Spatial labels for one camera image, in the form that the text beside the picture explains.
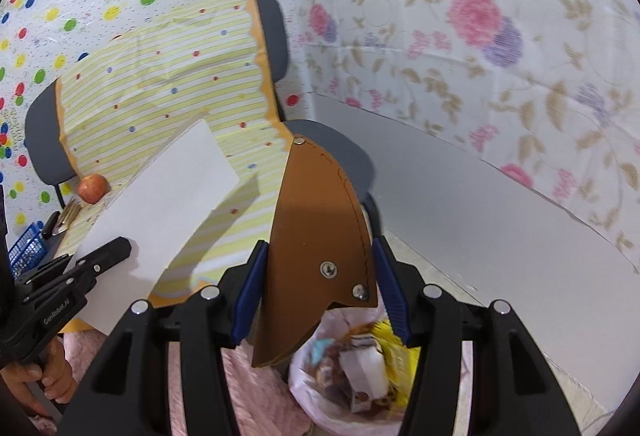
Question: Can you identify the yellow foam fruit net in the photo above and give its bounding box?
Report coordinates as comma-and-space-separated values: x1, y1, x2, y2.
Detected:
370, 321, 418, 412

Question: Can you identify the person's left hand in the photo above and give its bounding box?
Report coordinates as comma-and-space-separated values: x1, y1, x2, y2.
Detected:
0, 338, 76, 417

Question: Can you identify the white paper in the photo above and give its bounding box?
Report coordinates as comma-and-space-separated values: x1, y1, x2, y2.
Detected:
75, 118, 261, 334

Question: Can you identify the floral print plastic sheet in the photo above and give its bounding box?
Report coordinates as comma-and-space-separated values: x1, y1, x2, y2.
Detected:
270, 0, 640, 267

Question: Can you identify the blue plastic basket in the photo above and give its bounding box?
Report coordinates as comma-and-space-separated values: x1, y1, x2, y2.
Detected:
7, 221, 51, 274

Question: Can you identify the brown leather sheath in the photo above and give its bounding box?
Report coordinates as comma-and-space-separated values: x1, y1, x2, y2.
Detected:
250, 135, 379, 368

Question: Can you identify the pink fluffy rug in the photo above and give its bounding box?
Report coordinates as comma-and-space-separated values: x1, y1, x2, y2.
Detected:
50, 331, 321, 436

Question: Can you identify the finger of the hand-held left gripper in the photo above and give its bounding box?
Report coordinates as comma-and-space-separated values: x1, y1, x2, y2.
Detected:
15, 237, 133, 299

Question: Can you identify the white foam block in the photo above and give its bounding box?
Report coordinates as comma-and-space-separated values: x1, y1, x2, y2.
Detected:
340, 348, 391, 402

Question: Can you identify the red apple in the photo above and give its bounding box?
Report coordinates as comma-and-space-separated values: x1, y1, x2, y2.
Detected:
77, 174, 111, 205

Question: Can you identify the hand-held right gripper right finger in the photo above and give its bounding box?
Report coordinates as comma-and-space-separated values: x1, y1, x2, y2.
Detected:
371, 236, 583, 436

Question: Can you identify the bin with white bag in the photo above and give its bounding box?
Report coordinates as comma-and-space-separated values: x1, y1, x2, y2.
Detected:
287, 306, 431, 436

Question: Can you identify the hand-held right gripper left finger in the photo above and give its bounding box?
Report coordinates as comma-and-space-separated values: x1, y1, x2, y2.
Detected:
57, 240, 271, 436

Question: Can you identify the grey office chair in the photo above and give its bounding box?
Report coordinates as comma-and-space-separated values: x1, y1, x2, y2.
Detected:
24, 0, 376, 241

